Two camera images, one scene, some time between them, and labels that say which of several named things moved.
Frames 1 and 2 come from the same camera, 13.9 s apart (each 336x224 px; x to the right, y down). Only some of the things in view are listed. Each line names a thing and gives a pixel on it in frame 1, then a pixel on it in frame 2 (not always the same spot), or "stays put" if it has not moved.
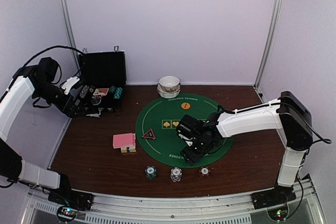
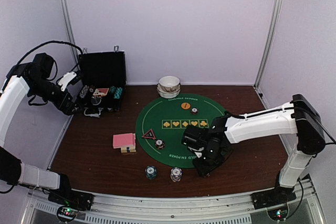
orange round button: [185, 105] stays put
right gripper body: [201, 149] -> [211, 159]
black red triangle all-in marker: [149, 135] stays put
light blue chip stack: [176, 174] stays put
